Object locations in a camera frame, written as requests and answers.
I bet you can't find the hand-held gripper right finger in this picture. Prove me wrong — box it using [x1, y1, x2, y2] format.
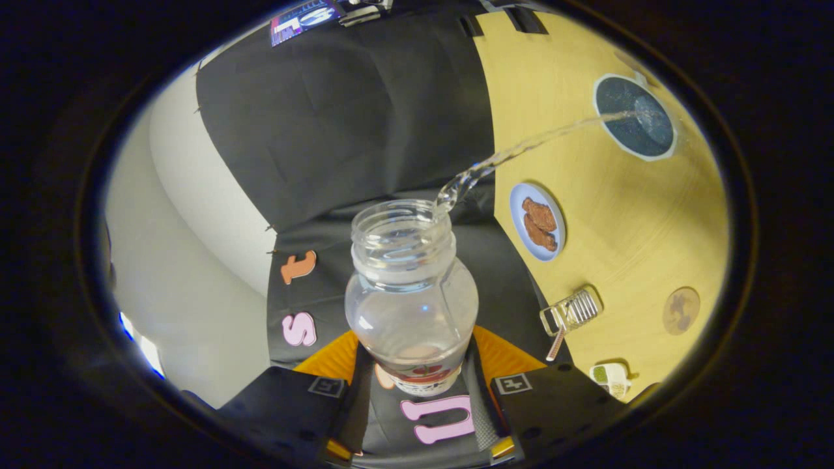
[464, 324, 629, 464]

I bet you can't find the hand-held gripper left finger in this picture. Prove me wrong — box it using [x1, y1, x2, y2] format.
[218, 329, 375, 466]

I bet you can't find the clear plastic juice bottle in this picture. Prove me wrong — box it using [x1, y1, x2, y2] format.
[344, 199, 480, 398]

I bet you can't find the round brown coaster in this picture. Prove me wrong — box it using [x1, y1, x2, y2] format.
[663, 287, 701, 335]

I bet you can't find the pale blue cup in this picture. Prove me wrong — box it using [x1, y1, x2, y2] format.
[593, 73, 678, 162]

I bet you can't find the white divided grain dish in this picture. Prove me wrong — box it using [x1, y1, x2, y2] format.
[589, 362, 631, 400]

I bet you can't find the brown cookie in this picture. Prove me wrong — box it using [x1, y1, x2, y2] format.
[524, 214, 558, 253]
[521, 197, 558, 233]

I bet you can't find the light blue plate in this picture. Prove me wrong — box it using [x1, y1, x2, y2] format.
[509, 182, 566, 263]

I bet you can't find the ceiling light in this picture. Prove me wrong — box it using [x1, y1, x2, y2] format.
[119, 311, 165, 380]

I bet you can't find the wooden table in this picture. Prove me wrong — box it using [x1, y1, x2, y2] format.
[472, 10, 730, 405]

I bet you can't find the wire mesh holder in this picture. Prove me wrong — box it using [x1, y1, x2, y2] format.
[539, 285, 603, 337]

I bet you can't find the wall poster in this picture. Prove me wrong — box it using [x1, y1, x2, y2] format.
[270, 0, 343, 48]

